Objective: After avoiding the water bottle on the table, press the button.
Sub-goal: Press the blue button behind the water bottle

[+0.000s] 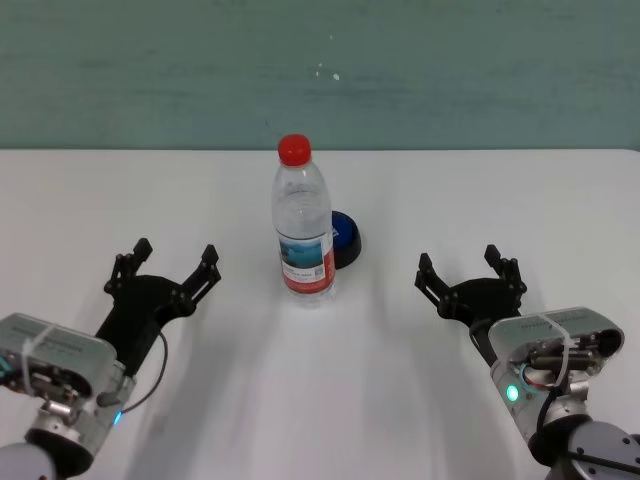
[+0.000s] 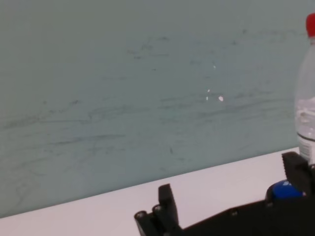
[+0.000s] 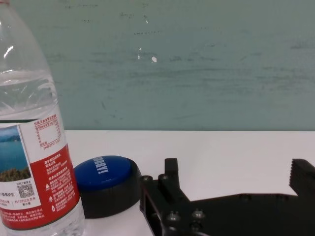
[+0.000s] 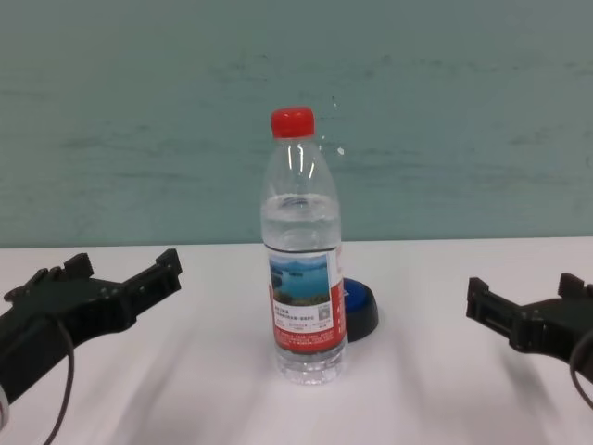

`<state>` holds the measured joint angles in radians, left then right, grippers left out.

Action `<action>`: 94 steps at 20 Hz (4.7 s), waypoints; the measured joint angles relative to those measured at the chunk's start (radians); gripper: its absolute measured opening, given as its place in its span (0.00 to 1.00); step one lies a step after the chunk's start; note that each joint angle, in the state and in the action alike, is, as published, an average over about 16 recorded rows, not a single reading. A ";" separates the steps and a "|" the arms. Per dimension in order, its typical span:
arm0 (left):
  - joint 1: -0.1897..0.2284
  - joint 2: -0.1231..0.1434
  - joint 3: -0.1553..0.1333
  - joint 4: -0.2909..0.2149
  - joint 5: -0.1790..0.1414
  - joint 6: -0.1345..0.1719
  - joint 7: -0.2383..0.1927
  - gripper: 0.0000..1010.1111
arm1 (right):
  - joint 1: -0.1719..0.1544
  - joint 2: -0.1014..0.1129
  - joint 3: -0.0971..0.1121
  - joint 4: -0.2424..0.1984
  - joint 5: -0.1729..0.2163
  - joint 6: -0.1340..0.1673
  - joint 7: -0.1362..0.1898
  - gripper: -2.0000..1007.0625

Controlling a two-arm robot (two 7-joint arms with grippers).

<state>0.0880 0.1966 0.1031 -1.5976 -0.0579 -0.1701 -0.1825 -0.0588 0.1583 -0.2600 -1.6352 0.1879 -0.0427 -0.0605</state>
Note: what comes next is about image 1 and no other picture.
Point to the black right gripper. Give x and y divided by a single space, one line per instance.
482 300

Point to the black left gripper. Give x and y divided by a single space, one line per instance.
145 310

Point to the blue push button black base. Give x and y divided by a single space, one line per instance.
347 240

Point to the clear water bottle red cap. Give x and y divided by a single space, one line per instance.
300 225

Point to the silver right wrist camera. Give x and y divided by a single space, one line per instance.
575 320

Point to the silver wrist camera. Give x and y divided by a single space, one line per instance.
575 320
70 345

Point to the white right camera zip tie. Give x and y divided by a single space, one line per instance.
566 350

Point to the white camera zip tie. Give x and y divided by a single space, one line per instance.
30 360
566 350

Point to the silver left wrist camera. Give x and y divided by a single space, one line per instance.
70 345

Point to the white left camera zip tie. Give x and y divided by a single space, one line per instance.
30 360

